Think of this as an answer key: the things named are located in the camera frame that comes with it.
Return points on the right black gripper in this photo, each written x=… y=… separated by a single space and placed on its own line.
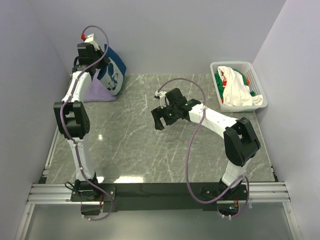
x=159 y=113

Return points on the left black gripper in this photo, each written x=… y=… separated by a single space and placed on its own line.
x=105 y=61

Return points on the blue t shirt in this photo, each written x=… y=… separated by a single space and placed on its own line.
x=112 y=76

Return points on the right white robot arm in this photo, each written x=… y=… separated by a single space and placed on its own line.
x=241 y=143

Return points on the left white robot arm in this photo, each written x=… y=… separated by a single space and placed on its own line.
x=72 y=119

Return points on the folded purple t shirt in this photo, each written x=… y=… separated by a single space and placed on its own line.
x=97 y=92

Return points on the green t shirt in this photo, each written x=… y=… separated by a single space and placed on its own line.
x=221 y=83

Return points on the white t shirt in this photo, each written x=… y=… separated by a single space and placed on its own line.
x=235 y=92

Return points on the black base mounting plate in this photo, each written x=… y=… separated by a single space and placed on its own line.
x=137 y=197

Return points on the white plastic laundry basket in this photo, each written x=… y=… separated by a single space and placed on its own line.
x=248 y=70

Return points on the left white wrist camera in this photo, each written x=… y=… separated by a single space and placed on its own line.
x=91 y=39

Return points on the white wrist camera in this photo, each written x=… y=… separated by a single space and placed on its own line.
x=91 y=39
x=161 y=96

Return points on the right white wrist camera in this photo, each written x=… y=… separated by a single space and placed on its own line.
x=161 y=96

